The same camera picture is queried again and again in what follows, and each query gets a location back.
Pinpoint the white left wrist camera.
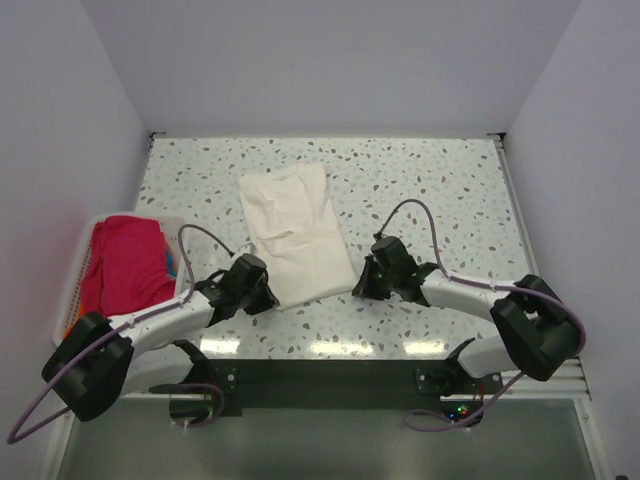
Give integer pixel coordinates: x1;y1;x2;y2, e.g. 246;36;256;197
237;242;256;255

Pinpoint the pink t-shirt in basket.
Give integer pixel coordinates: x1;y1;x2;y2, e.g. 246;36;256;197
80;215;175;317

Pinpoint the aluminium frame rail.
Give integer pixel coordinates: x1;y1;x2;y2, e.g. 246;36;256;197
492;132;594;401

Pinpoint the white plastic laundry basket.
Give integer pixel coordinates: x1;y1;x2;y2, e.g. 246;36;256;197
52;211;187;347

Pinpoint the white t-shirt red print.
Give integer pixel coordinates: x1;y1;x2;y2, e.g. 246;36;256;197
238;163;356;310

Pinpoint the blue garment in basket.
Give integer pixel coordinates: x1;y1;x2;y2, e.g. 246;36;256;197
165;236;180;279

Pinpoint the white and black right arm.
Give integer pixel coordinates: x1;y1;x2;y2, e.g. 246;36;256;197
352;236;586;393

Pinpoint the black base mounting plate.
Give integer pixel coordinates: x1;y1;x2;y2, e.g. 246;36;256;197
150;359;503;421

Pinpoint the orange garment in basket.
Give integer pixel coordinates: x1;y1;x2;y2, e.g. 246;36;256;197
61;323;75;340

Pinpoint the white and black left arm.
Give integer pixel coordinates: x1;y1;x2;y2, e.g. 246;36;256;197
42;253;279;421

